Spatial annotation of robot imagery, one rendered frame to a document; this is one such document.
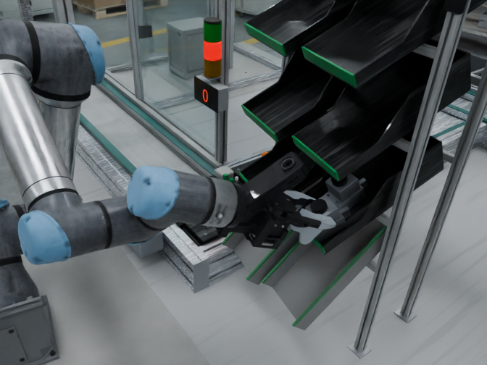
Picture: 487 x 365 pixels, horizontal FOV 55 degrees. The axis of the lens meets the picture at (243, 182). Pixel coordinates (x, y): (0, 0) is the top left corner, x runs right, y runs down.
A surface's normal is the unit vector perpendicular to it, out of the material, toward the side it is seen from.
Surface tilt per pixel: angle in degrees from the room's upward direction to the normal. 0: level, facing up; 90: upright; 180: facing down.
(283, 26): 25
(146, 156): 0
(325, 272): 45
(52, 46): 63
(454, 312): 0
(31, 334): 90
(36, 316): 90
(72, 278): 0
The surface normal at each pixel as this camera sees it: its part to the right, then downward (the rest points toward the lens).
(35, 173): -0.03, -0.43
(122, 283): 0.04, -0.82
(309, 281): -0.60, -0.42
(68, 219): 0.49, -0.54
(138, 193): -0.81, -0.17
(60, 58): 0.66, 0.32
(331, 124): -0.34, -0.65
